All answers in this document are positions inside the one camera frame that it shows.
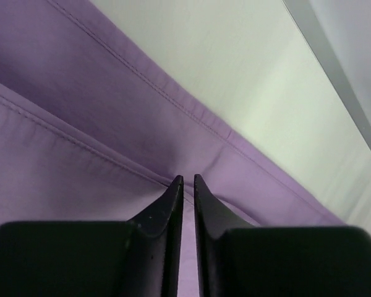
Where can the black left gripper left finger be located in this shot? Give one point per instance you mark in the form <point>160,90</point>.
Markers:
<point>137,257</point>

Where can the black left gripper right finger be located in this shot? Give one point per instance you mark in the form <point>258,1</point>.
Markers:
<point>236,258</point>

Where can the purple trousers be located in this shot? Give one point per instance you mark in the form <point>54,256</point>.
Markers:
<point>92,129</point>

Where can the aluminium frame rail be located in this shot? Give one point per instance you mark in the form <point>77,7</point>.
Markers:
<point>339,35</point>

